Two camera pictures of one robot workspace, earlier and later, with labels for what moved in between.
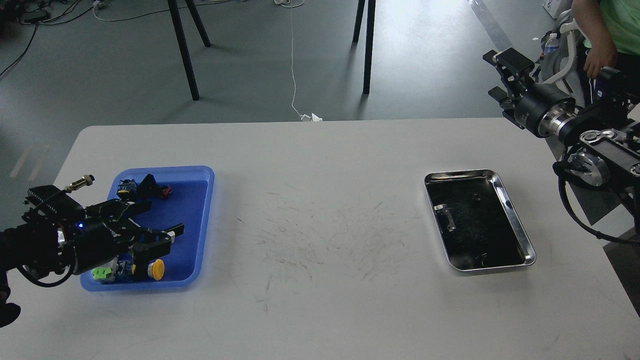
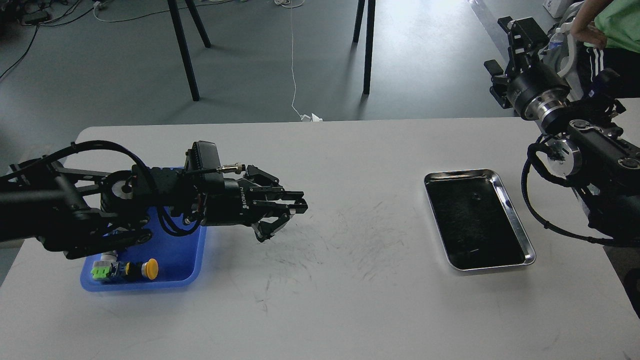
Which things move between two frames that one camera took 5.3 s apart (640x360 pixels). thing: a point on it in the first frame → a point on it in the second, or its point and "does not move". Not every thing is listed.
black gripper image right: x=542 y=109 → x=536 y=94
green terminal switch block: x=106 y=271 does not move
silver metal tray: x=476 y=224 does not move
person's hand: x=602 y=54 → x=585 y=31
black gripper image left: x=92 y=241 → x=230 y=202
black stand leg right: x=369 y=47 does not move
